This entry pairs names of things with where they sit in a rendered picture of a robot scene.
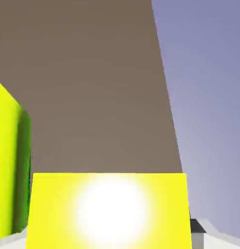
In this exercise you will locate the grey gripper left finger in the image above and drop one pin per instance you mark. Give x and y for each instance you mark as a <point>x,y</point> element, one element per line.
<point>12,243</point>

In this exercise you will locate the small yellow cube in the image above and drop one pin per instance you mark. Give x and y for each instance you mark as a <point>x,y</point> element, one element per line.
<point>112,210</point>

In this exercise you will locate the small lime green cube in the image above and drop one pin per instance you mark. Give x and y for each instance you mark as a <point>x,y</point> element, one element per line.
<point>6,155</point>

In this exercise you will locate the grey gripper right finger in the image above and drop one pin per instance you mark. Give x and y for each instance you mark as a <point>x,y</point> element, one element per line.
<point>198,239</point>

